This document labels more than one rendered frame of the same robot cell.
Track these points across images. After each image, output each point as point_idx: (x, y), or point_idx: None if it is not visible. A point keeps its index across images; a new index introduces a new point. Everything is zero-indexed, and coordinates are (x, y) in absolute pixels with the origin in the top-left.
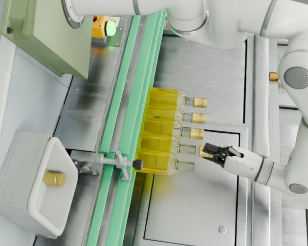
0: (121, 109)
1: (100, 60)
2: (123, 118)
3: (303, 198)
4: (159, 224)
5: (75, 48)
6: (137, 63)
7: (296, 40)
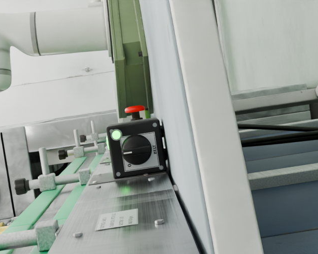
0: (88, 162)
1: None
2: (84, 162)
3: None
4: None
5: (114, 69)
6: (74, 170)
7: None
